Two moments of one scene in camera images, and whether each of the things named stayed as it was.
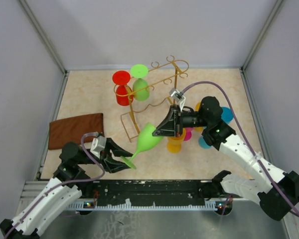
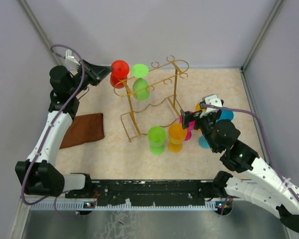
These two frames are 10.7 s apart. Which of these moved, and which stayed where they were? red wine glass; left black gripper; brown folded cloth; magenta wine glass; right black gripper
Moved: right black gripper; red wine glass; left black gripper
Stayed: magenta wine glass; brown folded cloth
